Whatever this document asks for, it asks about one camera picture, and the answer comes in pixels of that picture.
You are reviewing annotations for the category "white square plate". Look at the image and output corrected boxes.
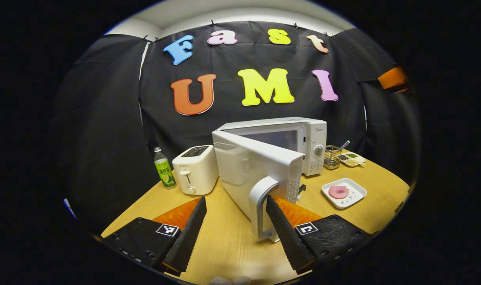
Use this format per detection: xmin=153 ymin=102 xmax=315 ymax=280
xmin=321 ymin=178 xmax=367 ymax=209

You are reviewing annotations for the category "green drink bottle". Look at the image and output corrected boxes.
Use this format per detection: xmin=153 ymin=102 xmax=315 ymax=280
xmin=154 ymin=147 xmax=177 ymax=189

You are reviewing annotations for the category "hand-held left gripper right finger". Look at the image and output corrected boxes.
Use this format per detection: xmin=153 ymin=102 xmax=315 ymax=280
xmin=266 ymin=195 xmax=372 ymax=276

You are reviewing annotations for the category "white toaster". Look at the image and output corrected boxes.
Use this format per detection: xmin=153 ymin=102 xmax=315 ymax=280
xmin=172 ymin=145 xmax=219 ymax=196

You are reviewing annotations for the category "pink ham slice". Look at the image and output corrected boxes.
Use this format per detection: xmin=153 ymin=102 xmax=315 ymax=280
xmin=328 ymin=185 xmax=350 ymax=200

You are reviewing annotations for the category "metal wire rack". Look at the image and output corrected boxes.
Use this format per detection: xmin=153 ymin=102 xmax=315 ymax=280
xmin=323 ymin=144 xmax=342 ymax=170

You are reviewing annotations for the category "white microwave oven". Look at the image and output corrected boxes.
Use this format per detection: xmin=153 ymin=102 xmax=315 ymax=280
xmin=212 ymin=116 xmax=328 ymax=243

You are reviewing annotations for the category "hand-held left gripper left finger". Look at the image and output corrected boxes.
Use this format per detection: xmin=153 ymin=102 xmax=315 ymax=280
xmin=101 ymin=196 xmax=207 ymax=277

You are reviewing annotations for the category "white divided dish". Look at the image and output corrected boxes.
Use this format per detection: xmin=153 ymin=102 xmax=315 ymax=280
xmin=337 ymin=152 xmax=366 ymax=167

